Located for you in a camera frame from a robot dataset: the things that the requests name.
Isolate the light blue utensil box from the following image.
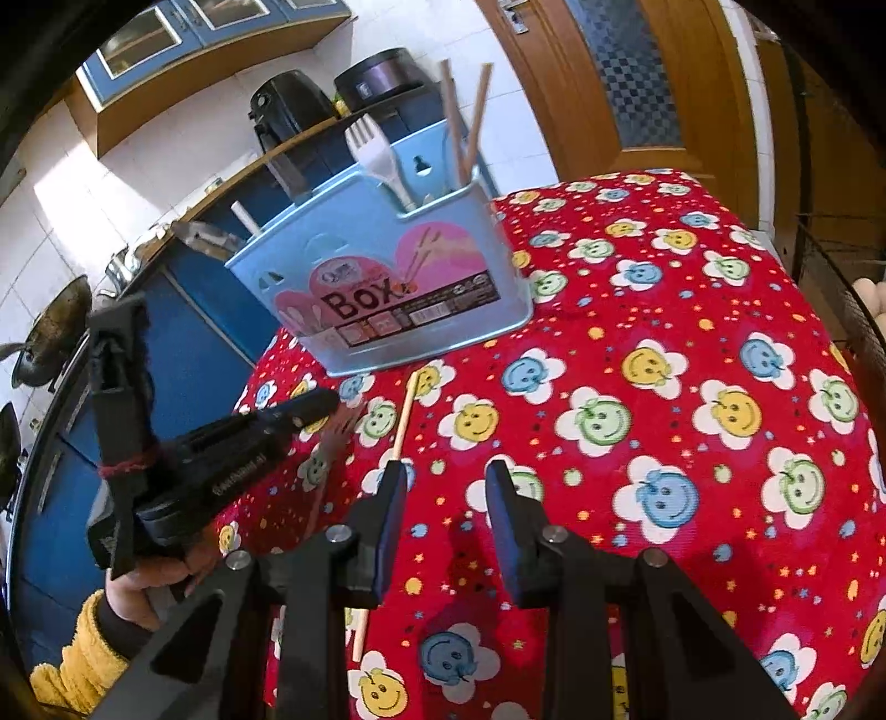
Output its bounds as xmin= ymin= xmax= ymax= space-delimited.
xmin=225 ymin=130 xmax=535 ymax=378

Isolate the person's left hand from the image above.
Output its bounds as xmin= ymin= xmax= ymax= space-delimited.
xmin=104 ymin=543 xmax=229 ymax=632

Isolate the small metal pot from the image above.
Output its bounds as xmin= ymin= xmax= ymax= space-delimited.
xmin=104 ymin=242 xmax=146 ymax=292

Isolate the blue kitchen base cabinet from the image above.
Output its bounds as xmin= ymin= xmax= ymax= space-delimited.
xmin=0 ymin=90 xmax=499 ymax=659

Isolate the beige plastic fork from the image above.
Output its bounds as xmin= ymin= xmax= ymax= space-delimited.
xmin=344 ymin=114 xmax=425 ymax=209

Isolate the black air fryer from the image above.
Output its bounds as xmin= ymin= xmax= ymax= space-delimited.
xmin=249 ymin=73 xmax=326 ymax=157

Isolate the wooden chopstick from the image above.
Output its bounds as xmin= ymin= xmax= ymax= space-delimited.
xmin=352 ymin=370 xmax=420 ymax=664
xmin=439 ymin=59 xmax=463 ymax=195
xmin=460 ymin=62 xmax=494 ymax=188

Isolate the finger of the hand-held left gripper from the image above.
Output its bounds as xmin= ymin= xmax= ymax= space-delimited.
xmin=257 ymin=388 xmax=342 ymax=436

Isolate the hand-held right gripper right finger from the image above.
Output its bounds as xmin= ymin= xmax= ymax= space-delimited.
xmin=485 ymin=458 xmax=797 ymax=720

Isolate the metal table knife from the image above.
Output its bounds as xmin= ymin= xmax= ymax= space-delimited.
xmin=265 ymin=148 xmax=310 ymax=207

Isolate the red smiley flower tablecloth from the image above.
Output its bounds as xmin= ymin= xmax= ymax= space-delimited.
xmin=214 ymin=168 xmax=886 ymax=720

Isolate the dark metal wok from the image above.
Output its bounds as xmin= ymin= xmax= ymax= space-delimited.
xmin=10 ymin=275 xmax=94 ymax=392

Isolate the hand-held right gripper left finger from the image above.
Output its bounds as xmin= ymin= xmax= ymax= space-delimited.
xmin=90 ymin=458 xmax=409 ymax=720

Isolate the tray of eggs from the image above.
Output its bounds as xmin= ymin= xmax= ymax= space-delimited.
xmin=851 ymin=277 xmax=886 ymax=320

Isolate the dark rice cooker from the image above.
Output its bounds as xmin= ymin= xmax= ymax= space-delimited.
xmin=333 ymin=48 xmax=426 ymax=112

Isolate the brown wooden door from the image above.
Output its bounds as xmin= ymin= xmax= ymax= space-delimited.
xmin=474 ymin=0 xmax=763 ymax=229

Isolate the person's left forearm yellow sleeve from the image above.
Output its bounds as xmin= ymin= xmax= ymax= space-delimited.
xmin=28 ymin=588 xmax=160 ymax=717

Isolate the black wire rack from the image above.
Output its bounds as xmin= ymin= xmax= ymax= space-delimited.
xmin=775 ymin=42 xmax=886 ymax=361

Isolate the blue glass-door wall cabinet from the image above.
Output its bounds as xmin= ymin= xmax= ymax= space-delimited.
xmin=75 ymin=0 xmax=347 ymax=159

